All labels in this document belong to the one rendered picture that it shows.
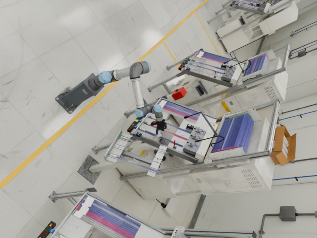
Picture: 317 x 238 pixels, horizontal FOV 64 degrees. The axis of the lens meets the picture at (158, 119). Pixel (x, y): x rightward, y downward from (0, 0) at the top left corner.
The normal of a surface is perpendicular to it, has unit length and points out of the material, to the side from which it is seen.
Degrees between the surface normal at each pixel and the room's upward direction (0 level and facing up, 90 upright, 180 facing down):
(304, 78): 90
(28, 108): 0
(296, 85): 90
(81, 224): 44
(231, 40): 90
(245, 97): 90
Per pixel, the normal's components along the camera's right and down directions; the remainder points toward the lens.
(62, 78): 0.71, -0.26
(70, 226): 0.11, -0.72
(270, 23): -0.43, 0.59
